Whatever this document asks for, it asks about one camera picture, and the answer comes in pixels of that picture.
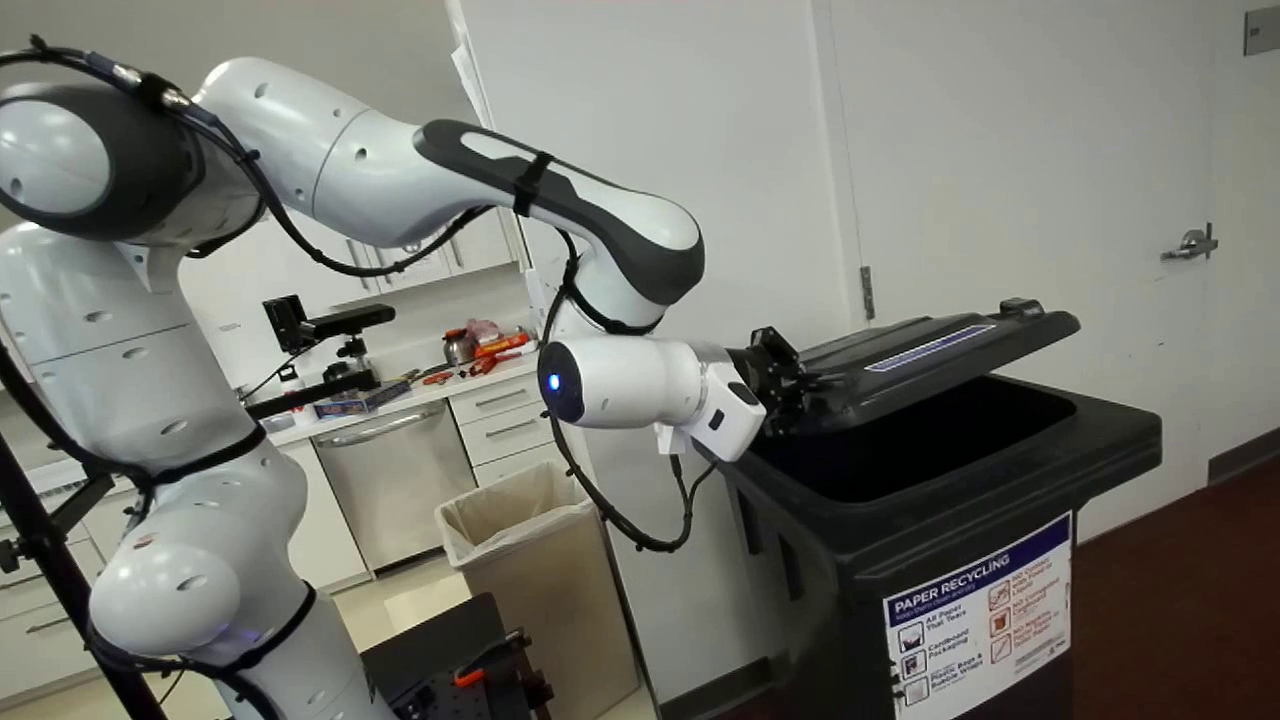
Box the dark grey bin lid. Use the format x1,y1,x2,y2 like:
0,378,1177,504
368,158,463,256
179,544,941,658
745,295,1085,438

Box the grey wall switch plate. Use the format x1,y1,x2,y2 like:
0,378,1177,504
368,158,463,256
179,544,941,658
1239,0,1280,59

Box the black perforated work table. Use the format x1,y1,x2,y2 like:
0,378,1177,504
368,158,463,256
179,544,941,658
355,586,562,720

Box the plain white door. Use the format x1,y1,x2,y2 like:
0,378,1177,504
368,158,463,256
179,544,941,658
813,0,1221,544

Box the silver lever door handle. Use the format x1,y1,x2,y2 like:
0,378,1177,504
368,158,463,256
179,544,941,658
1158,221,1223,268

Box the stainless steel dishwasher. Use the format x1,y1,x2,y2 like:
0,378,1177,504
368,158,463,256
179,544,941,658
303,395,484,580

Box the dark grey wheelie bin body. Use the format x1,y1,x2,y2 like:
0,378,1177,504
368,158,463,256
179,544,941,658
725,370,1169,720

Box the red tools on counter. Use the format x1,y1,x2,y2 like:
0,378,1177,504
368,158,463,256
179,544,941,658
442,314,542,383

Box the beige open waste bin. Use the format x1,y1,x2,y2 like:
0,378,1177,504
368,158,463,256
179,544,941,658
432,454,646,720

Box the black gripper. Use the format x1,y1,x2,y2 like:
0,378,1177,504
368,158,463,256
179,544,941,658
725,321,831,434

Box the black tripod leg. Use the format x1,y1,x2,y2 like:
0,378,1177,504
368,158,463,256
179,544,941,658
0,340,174,720

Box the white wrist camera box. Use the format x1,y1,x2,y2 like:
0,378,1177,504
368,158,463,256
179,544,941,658
648,358,773,468

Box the white printed bin sticker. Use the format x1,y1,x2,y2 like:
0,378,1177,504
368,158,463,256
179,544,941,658
879,511,1079,720

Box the black camera on stand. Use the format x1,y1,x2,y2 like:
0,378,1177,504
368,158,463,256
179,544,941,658
261,286,405,369

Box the white drawer cabinet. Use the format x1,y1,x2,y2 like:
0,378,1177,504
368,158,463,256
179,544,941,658
446,369,577,490

